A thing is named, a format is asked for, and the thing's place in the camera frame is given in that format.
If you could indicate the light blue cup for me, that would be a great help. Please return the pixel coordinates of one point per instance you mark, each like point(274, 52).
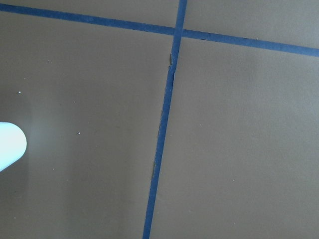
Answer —
point(13, 144)

